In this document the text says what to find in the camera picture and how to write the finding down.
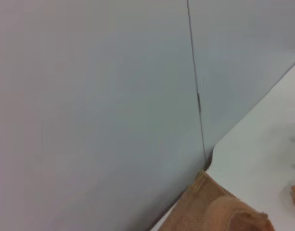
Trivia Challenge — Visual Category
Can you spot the brown burlap tote bag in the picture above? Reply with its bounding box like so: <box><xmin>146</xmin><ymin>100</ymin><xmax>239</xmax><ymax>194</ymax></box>
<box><xmin>151</xmin><ymin>169</ymin><xmax>277</xmax><ymax>231</ymax></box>

